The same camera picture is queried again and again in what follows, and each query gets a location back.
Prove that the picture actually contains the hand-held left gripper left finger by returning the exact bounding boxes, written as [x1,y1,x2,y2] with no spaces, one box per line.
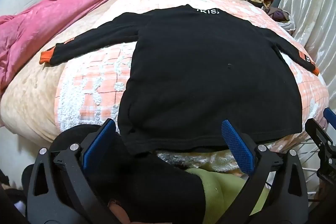
[26,118,124,224]

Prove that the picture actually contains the black sweater with orange cuffs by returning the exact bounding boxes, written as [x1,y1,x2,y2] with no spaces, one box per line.
[39,4,319,156]

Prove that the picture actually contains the white bag of clothes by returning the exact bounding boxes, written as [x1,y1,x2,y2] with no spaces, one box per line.
[264,7,296,31]

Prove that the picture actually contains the person's left hand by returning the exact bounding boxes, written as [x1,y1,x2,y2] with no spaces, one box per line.
[108,200,132,224]

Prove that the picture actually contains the orange white plaid fleece blanket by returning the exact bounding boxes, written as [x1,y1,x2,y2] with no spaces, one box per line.
[54,0,330,152]

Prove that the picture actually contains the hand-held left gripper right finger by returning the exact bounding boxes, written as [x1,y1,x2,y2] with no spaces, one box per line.
[221,119,309,224]

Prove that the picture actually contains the white wire rack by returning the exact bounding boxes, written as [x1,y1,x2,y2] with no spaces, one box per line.
[265,141,326,201]

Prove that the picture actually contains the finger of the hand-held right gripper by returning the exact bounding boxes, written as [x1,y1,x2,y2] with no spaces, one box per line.
[304,118,336,155]
[323,108,336,126]

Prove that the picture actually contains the person's green pants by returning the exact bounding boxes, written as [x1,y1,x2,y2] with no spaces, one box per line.
[185,168,271,224]

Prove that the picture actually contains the pink satin quilt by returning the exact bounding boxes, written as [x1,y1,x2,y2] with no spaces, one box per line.
[0,0,144,94]

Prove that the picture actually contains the beige plush bed sheet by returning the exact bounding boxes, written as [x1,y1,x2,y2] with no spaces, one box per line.
[0,0,244,177]

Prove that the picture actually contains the person's black top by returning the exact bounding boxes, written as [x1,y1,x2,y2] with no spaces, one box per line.
[51,124,206,224]

